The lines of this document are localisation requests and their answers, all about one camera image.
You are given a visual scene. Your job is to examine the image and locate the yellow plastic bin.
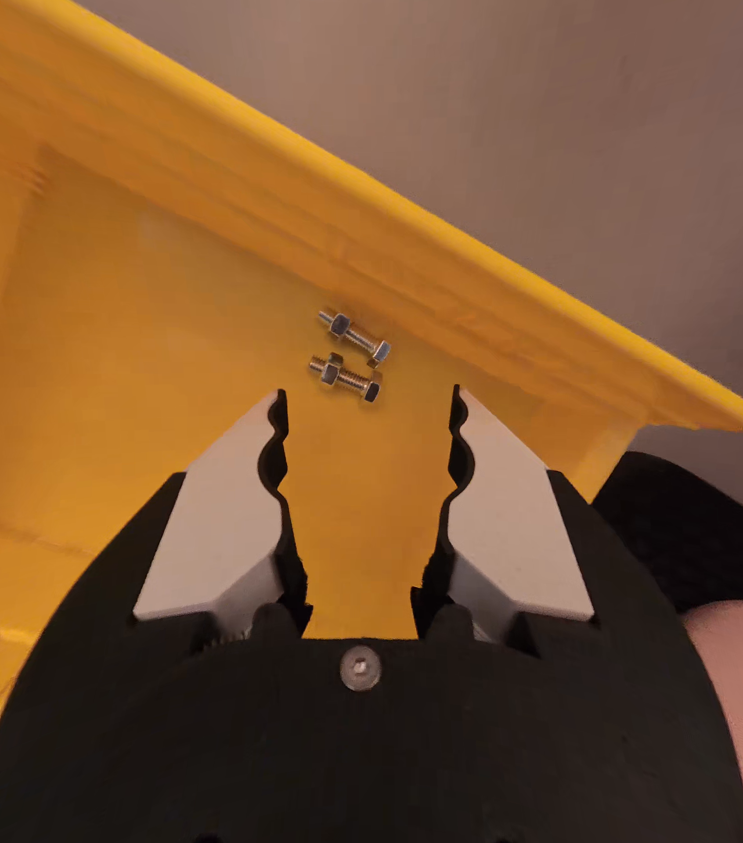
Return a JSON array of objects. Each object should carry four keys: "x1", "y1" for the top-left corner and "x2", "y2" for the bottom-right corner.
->
[{"x1": 0, "y1": 0, "x2": 743, "y2": 821}]

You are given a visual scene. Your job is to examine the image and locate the silver bolt with nut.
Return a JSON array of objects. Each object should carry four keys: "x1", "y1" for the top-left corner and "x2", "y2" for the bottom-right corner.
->
[{"x1": 317, "y1": 310, "x2": 392, "y2": 368}]

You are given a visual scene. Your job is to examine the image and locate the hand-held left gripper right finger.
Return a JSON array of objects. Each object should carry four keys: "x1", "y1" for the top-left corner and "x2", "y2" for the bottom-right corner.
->
[{"x1": 410, "y1": 384, "x2": 596, "y2": 649}]

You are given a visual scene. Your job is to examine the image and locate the black textured pad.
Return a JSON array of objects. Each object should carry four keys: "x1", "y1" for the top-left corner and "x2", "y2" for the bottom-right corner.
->
[{"x1": 592, "y1": 451, "x2": 743, "y2": 615}]

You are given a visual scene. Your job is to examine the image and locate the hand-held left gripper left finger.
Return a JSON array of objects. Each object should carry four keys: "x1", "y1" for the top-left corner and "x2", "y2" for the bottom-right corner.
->
[{"x1": 133, "y1": 389, "x2": 313, "y2": 645}]

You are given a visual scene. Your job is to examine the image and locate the silver hex bolt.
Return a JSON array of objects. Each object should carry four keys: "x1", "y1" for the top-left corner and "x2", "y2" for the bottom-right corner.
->
[{"x1": 309, "y1": 352, "x2": 383, "y2": 404}]

